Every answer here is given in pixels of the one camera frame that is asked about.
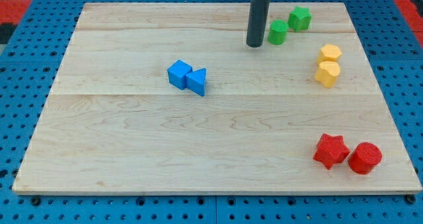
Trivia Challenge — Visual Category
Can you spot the green cylinder block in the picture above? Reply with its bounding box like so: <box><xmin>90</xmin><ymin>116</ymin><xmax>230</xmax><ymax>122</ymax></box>
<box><xmin>268</xmin><ymin>20</ymin><xmax>289</xmax><ymax>45</ymax></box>

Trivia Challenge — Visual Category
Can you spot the green star block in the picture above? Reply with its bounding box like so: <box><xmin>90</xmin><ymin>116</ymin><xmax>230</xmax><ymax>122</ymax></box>
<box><xmin>288</xmin><ymin>6</ymin><xmax>312</xmax><ymax>32</ymax></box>

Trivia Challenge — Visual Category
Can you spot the wooden board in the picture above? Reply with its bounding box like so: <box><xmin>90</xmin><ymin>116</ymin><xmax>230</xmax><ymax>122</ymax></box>
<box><xmin>13</xmin><ymin>3</ymin><xmax>422</xmax><ymax>196</ymax></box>

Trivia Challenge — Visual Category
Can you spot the blue triangle block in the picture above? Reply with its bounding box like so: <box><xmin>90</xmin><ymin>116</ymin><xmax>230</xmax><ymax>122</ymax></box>
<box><xmin>186</xmin><ymin>68</ymin><xmax>207</xmax><ymax>96</ymax></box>

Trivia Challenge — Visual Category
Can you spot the blue cube block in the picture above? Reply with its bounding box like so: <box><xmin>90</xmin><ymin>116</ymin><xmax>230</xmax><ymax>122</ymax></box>
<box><xmin>167</xmin><ymin>60</ymin><xmax>192</xmax><ymax>90</ymax></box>

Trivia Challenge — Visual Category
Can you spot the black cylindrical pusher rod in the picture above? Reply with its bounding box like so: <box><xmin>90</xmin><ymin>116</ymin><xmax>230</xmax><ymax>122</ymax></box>
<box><xmin>246</xmin><ymin>0</ymin><xmax>270</xmax><ymax>48</ymax></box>

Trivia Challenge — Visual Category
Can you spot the yellow heart block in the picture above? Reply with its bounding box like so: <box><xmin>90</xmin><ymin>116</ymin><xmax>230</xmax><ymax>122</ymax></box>
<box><xmin>315</xmin><ymin>61</ymin><xmax>340</xmax><ymax>88</ymax></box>

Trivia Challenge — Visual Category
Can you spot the red star block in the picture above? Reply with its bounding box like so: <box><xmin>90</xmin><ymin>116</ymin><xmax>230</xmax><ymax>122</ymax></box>
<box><xmin>313</xmin><ymin>133</ymin><xmax>350</xmax><ymax>170</ymax></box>

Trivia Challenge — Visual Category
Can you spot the yellow hexagon block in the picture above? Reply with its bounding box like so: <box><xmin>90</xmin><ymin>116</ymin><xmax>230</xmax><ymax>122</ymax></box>
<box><xmin>316</xmin><ymin>44</ymin><xmax>342</xmax><ymax>64</ymax></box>

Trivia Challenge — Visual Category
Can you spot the red cylinder block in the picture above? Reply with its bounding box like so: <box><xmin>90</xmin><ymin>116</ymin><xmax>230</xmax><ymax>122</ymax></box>
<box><xmin>348</xmin><ymin>142</ymin><xmax>383</xmax><ymax>175</ymax></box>

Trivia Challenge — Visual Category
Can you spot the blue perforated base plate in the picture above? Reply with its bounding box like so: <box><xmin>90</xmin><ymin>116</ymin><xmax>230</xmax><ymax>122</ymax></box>
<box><xmin>1</xmin><ymin>0</ymin><xmax>422</xmax><ymax>223</ymax></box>

